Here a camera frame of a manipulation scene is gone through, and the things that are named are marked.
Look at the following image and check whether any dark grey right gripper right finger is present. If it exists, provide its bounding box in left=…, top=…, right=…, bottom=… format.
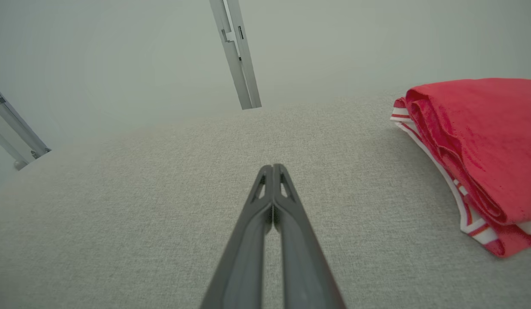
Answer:
left=274, top=163, right=347, bottom=309

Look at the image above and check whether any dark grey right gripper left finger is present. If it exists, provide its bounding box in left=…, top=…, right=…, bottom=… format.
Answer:
left=199, top=164, right=274, bottom=309

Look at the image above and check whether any grey metal frame post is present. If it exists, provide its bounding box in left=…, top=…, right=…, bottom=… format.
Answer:
left=0, top=82, right=51, bottom=171
left=209, top=0, right=262, bottom=110

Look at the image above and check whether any red and white striped garment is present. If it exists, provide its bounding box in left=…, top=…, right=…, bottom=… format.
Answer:
left=390, top=97, right=531, bottom=258

